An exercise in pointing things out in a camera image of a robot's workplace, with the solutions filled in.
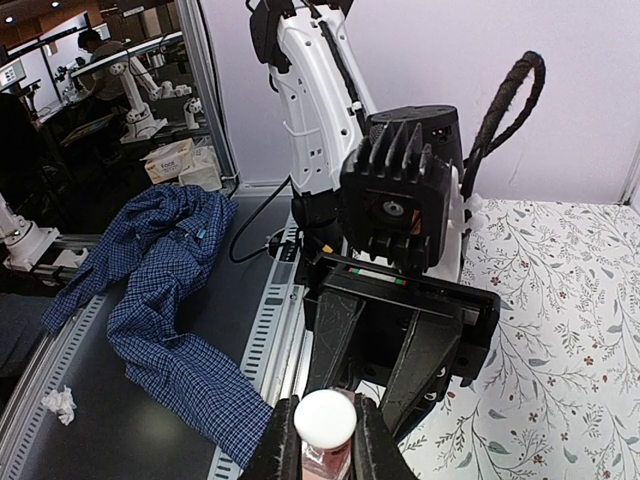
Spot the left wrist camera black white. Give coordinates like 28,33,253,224
338,121,468,283

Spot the background seated person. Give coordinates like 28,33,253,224
77,29,125,102

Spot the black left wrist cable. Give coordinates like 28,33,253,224
459,49,547,201

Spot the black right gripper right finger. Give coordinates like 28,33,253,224
352,394,416,480

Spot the tissue box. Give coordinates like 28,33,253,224
178,146,222,192
141,138,195,185

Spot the front aluminium rail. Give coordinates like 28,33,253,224
1,248,306,479

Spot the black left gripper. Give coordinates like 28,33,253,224
301,254,501,435

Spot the floral patterned table mat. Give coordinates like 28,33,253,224
400,200,639,479

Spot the right aluminium frame post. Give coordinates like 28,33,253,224
618,145,640,206

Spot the black power cable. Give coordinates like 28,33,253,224
228,174,294,265

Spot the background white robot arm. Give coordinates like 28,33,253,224
109,57,168,145

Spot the crumpled white tissue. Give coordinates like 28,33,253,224
40,385,77,426

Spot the blue checked sleeve forearm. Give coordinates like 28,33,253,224
41,185,272,469

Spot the pink nail polish bottle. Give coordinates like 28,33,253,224
301,436,352,480

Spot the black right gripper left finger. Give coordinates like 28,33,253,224
244,395,302,480

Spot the white nail polish brush cap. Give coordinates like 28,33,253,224
293,389,357,450

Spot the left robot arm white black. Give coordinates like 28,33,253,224
250,1,500,439

